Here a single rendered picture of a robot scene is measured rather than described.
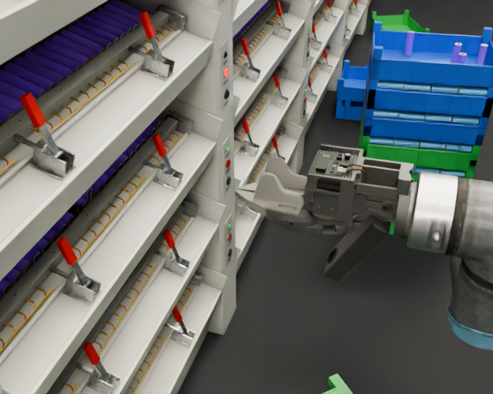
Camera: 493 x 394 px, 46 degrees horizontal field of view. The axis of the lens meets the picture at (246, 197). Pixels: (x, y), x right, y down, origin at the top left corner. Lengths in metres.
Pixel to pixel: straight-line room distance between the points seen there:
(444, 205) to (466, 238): 0.04
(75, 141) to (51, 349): 0.25
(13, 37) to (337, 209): 0.38
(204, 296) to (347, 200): 0.69
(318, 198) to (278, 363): 0.76
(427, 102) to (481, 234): 0.90
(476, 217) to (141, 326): 0.57
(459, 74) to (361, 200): 0.86
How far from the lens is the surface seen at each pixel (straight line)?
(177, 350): 1.21
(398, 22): 3.36
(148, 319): 1.01
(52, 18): 0.62
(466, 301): 0.75
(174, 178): 0.95
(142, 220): 0.89
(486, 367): 1.48
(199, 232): 1.16
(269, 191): 0.70
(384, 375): 1.40
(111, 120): 0.76
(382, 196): 0.68
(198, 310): 1.28
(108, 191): 0.89
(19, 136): 0.68
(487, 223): 0.66
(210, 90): 1.04
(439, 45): 1.69
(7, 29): 0.56
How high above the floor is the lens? 1.09
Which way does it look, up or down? 36 degrees down
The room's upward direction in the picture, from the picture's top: straight up
